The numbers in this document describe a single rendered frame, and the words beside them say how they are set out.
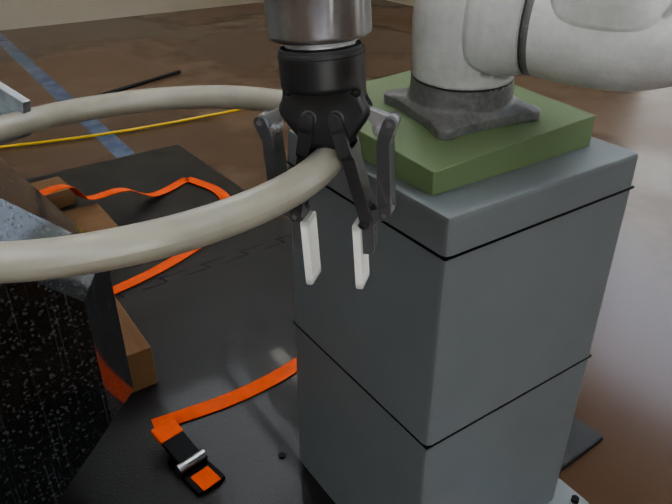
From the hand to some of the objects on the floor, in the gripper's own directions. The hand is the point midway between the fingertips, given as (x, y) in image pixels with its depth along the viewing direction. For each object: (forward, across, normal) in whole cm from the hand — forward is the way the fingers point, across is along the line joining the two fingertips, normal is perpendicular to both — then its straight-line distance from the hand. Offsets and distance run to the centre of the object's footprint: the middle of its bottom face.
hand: (335, 251), depth 65 cm
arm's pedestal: (+83, 0, -49) cm, 96 cm away
